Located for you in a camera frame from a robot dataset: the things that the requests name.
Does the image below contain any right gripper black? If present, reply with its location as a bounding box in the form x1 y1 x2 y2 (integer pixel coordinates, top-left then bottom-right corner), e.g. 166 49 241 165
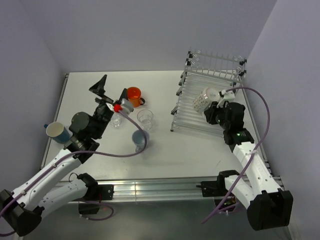
203 100 230 130

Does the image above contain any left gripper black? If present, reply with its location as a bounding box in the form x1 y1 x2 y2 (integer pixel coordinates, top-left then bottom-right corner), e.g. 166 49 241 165
89 75 114 139

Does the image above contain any patterned white mug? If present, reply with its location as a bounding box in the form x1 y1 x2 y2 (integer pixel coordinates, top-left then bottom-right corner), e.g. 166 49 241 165
192 87 220 114

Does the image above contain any light blue footed cup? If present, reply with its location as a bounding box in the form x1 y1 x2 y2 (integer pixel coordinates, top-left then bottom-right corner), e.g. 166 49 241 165
131 130 150 153

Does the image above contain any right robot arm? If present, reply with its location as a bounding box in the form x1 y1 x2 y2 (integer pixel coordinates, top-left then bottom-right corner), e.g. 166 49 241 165
204 102 294 231

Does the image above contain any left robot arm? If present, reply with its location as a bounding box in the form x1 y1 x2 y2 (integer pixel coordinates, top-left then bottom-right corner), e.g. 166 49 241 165
0 75 133 237

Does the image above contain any orange plastic mug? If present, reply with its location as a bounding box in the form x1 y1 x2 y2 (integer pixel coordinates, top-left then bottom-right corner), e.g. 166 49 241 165
127 87 146 108

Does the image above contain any clear glass left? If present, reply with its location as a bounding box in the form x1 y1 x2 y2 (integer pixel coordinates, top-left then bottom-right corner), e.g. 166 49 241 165
110 113 123 128

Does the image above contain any clear glass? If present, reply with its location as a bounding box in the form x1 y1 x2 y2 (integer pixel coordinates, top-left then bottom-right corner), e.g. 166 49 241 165
110 113 123 128
137 109 154 130

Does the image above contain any clear glass right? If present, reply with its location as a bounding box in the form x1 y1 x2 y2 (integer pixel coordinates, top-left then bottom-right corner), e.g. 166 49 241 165
137 109 154 130

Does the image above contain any dark blue cup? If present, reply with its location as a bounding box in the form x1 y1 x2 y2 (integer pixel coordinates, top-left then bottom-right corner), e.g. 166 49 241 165
44 121 71 144

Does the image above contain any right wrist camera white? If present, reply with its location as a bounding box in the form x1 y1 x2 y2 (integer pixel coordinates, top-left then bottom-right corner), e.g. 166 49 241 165
217 89 236 108

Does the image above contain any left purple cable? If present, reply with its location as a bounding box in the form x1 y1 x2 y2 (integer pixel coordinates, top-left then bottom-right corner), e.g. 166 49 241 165
0 109 148 237

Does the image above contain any metal wire dish rack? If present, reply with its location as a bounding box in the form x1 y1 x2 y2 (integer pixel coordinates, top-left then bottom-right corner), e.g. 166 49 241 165
170 49 247 137

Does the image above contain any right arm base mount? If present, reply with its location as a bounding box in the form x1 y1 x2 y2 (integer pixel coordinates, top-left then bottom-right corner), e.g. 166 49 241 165
196 170 252 213

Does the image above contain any aluminium mounting rail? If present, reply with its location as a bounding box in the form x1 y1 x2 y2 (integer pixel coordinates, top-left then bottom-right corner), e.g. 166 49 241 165
23 174 288 206

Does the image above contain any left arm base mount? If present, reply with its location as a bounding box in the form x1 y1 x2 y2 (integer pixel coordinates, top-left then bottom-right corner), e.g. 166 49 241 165
78 184 114 216

